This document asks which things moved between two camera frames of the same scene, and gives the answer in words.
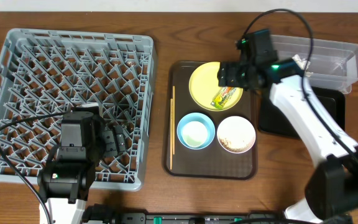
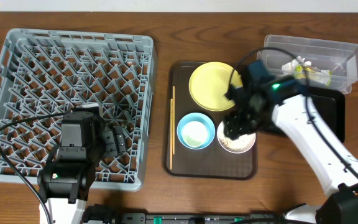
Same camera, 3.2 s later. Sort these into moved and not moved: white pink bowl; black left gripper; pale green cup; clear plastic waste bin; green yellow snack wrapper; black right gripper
Moved: black right gripper; green yellow snack wrapper
Not moved: pale green cup; clear plastic waste bin; black left gripper; white pink bowl
